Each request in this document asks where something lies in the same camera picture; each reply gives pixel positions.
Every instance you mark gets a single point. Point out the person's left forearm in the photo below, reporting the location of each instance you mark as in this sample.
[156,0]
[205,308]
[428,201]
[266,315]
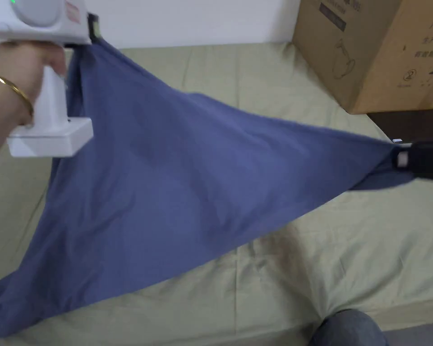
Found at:
[1,115]

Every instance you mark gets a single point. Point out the bed with pale green sheet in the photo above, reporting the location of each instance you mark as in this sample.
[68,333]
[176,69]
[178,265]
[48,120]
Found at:
[310,259]

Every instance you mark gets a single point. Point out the person's legs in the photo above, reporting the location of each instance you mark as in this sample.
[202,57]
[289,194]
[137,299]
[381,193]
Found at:
[346,329]

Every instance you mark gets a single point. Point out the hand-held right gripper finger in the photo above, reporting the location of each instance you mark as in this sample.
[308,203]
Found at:
[420,160]

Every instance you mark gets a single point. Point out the dark blue shirt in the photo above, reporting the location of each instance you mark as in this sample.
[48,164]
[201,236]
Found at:
[158,173]

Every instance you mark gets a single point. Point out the person's left hand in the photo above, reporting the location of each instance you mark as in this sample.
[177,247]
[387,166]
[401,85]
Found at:
[20,72]

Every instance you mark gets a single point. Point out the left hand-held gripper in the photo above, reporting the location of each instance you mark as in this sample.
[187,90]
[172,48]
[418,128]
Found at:
[54,111]

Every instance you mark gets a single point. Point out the brown cardboard carton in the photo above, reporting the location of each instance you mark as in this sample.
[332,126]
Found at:
[379,54]

